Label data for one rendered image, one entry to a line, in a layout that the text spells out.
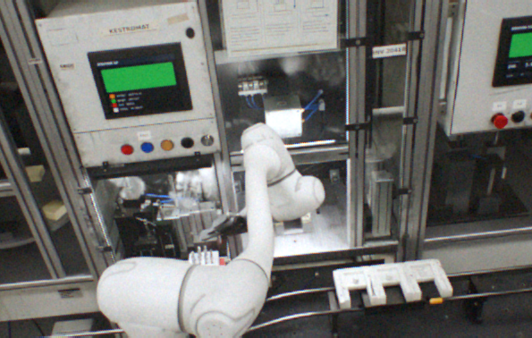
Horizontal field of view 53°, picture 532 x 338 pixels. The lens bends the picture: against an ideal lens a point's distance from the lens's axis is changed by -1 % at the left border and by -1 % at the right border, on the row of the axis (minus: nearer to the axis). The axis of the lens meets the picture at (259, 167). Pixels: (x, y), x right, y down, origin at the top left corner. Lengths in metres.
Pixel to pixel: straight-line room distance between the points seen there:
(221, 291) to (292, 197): 0.55
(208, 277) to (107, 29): 0.74
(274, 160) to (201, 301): 0.56
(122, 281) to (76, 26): 0.71
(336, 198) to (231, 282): 1.18
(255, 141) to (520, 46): 0.77
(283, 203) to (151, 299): 0.58
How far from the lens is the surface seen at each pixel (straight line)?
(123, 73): 1.49
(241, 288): 1.01
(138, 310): 1.05
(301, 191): 1.46
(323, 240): 1.95
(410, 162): 1.76
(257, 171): 1.35
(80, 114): 1.60
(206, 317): 0.97
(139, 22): 1.45
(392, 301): 1.87
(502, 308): 2.13
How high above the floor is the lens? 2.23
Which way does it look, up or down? 34 degrees down
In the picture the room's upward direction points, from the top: 7 degrees counter-clockwise
